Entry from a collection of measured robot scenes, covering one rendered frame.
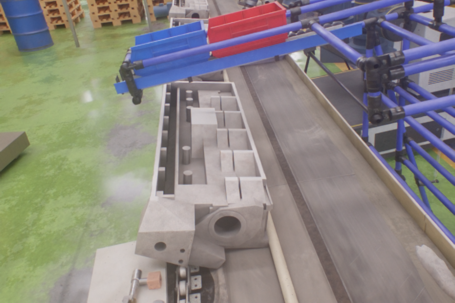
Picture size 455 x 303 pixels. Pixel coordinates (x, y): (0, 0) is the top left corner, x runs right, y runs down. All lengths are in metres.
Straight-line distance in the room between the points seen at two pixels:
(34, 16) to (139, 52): 6.41
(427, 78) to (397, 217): 1.92
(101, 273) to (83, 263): 1.30
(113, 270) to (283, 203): 0.62
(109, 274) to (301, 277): 0.56
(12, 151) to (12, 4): 4.31
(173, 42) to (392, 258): 1.01
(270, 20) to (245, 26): 0.10
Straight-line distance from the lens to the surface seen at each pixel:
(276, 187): 1.59
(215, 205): 1.22
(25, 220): 3.19
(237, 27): 1.54
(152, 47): 1.55
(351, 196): 1.55
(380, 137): 2.99
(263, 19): 1.55
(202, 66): 1.55
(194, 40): 1.54
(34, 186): 3.55
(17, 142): 3.98
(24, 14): 7.88
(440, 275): 1.31
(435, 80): 3.33
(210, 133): 1.61
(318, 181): 1.62
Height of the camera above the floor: 1.69
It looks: 27 degrees down
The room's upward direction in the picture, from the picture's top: 8 degrees counter-clockwise
